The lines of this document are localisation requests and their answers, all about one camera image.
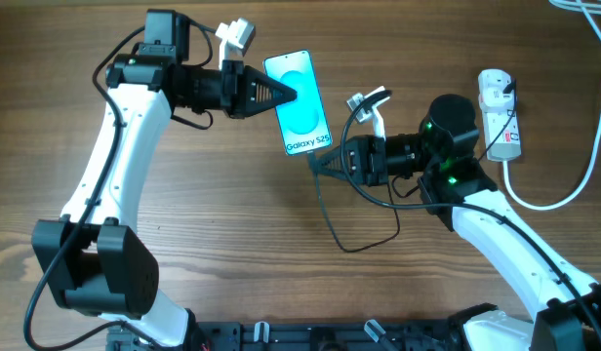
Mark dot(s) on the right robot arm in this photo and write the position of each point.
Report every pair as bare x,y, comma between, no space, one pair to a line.
564,303

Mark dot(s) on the white power strip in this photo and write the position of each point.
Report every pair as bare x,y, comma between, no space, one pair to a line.
502,137

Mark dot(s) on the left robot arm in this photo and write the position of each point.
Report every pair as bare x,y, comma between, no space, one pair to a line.
92,258

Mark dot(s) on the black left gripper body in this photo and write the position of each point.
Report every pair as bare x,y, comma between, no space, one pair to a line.
230,93

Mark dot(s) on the smartphone with teal screen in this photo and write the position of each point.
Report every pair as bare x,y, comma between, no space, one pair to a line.
303,123

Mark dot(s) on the white USB charger plug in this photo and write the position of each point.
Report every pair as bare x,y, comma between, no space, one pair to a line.
497,99

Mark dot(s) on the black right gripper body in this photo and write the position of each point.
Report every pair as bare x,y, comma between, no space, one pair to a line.
376,159

